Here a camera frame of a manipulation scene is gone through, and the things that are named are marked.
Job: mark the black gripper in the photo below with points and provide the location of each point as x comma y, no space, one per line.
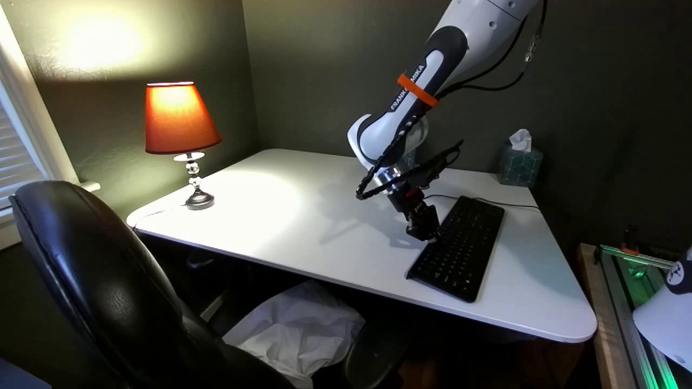
418,206

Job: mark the black computer keyboard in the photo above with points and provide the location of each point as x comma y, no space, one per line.
461,244

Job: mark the orange band on arm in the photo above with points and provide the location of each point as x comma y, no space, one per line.
418,92

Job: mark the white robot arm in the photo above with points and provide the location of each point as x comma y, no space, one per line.
456,44

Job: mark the grey green tissue box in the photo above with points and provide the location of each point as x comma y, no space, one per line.
519,166

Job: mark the white tissue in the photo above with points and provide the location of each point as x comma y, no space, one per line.
519,139

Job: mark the white crumpled bag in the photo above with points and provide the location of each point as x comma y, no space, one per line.
295,332

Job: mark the black cap with logo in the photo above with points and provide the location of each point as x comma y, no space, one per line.
679,272

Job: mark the white rounded plastic casing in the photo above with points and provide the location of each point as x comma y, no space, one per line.
667,324

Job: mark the orange shade table lamp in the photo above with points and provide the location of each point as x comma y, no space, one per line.
177,119

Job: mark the black leather office chair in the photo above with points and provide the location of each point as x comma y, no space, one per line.
108,287

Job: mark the white window blinds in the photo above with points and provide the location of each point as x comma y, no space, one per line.
14,151

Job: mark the wooden board frame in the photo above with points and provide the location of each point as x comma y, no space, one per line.
595,316

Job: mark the metal rail with green light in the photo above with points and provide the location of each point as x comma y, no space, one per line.
628,287

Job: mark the white window frame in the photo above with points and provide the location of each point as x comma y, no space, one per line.
40,121

